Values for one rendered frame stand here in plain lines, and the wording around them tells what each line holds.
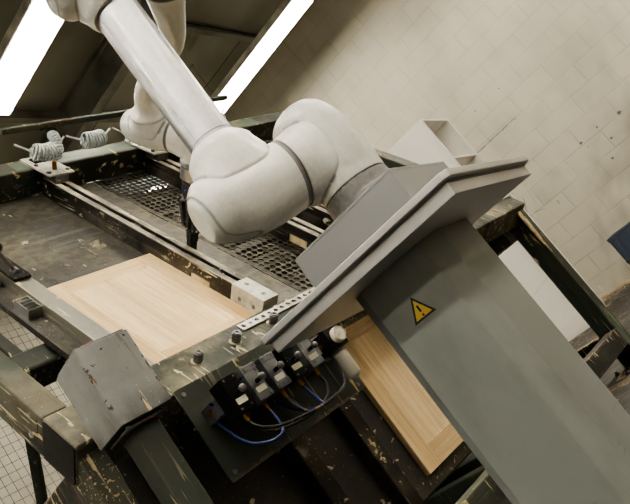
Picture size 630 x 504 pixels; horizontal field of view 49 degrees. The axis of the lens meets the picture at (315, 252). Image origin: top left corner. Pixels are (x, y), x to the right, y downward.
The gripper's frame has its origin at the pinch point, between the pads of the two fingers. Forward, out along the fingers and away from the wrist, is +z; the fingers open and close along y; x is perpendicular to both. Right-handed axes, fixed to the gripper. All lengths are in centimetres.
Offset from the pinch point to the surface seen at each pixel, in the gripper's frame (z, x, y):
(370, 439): 40, -9, -70
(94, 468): 7, 73, -53
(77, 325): 4, 49, -13
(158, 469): -5, 72, -70
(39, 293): 3.8, 48.2, 6.4
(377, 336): 31, -44, -47
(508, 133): 79, -492, 99
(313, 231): 2.0, -39.9, -16.8
